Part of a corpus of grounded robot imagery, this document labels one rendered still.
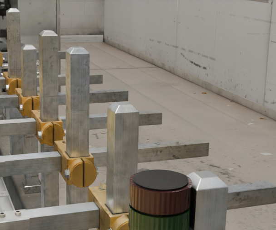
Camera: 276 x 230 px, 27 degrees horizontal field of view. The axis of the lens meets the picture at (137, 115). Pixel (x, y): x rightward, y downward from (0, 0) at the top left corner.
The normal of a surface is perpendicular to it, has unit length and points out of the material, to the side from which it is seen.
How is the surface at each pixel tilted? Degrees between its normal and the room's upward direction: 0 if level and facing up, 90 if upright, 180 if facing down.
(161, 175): 0
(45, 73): 90
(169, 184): 0
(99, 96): 90
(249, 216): 0
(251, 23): 90
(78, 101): 90
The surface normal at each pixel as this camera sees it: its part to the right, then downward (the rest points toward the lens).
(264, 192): 0.35, 0.25
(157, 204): -0.14, 0.25
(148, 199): -0.42, 0.22
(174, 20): -0.94, 0.07
